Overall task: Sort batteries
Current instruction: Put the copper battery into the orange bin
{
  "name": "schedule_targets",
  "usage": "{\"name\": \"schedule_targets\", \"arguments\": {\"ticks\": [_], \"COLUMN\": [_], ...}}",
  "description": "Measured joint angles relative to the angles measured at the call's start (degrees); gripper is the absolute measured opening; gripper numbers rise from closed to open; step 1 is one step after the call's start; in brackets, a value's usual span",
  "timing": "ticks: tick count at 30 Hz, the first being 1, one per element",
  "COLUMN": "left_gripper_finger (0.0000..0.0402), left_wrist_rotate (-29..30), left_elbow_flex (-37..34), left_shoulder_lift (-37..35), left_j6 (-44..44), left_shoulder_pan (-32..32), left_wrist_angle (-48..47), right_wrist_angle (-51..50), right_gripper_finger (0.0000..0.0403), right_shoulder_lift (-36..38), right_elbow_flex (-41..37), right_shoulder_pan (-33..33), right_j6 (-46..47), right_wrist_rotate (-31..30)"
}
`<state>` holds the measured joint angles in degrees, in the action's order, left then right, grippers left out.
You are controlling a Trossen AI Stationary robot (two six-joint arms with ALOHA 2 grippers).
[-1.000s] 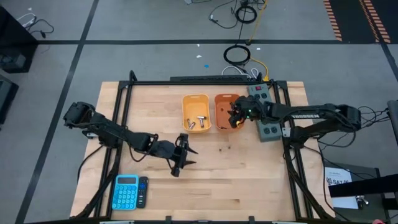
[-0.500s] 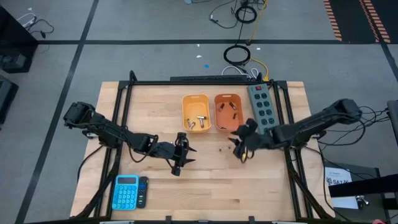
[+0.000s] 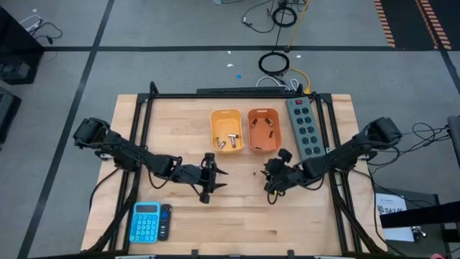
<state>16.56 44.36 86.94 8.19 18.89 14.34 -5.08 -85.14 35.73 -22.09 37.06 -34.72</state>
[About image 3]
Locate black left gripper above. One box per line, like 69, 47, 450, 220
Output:
175, 153, 230, 204

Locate black beam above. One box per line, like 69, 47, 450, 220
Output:
379, 200, 460, 230

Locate black hanging cable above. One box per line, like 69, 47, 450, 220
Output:
275, 6, 287, 50

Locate black cable with plug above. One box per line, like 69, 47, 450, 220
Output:
28, 21, 64, 46

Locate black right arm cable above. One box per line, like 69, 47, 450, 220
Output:
366, 122, 452, 206

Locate black aluminium frame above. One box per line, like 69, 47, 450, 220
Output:
84, 81, 389, 257

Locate white paper sheet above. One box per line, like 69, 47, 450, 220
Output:
375, 193, 415, 242

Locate orange plastic bin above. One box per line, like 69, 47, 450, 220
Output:
247, 107, 282, 153

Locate loose black cable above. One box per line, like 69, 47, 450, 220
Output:
241, 0, 276, 35

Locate yellow cable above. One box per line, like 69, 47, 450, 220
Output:
285, 0, 312, 94

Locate dark grey case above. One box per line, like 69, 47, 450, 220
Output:
0, 86, 22, 145

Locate blue calculator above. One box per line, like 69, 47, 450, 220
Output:
128, 201, 162, 244

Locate white cable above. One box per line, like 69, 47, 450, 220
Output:
19, 14, 42, 32
255, 75, 300, 91

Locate yellow plastic bin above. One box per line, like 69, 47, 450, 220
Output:
209, 108, 245, 155

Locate grey-green power strip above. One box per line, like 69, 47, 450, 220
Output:
285, 96, 328, 161

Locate coiled black cable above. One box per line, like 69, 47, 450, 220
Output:
257, 51, 290, 77
271, 5, 298, 28

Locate black flat box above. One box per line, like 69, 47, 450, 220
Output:
195, 86, 290, 95

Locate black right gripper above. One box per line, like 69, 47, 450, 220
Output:
260, 147, 305, 194

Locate black mat orange striped edges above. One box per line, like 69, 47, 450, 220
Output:
372, 0, 453, 50

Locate black cabinet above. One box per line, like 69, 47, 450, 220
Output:
0, 6, 45, 86

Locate black remote control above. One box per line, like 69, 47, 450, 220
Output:
157, 204, 173, 242

